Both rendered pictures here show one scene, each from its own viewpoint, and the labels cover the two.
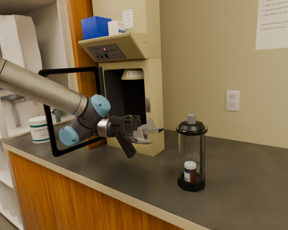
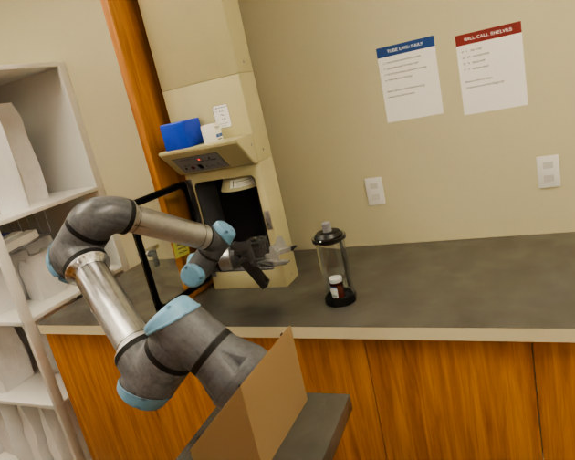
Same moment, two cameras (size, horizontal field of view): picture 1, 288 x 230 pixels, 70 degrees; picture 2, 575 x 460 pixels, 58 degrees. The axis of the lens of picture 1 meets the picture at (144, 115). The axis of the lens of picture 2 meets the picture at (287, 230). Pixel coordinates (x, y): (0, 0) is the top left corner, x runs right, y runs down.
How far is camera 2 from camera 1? 0.89 m
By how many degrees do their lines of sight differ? 9
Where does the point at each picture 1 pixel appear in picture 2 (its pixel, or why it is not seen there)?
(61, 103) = (191, 237)
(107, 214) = not seen: hidden behind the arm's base
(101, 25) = (190, 130)
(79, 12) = (147, 112)
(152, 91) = (269, 201)
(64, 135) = (188, 275)
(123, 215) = not seen: hidden behind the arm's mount
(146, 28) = (250, 127)
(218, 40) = (339, 114)
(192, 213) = (346, 321)
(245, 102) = (391, 191)
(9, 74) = (147, 219)
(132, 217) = not seen: hidden behind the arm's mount
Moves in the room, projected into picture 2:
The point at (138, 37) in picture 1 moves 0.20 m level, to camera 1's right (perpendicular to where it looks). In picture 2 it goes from (245, 141) to (302, 128)
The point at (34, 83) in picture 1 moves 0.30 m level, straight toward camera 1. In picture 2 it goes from (166, 223) to (224, 231)
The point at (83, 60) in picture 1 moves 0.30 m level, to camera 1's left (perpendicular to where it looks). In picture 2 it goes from (163, 174) to (80, 194)
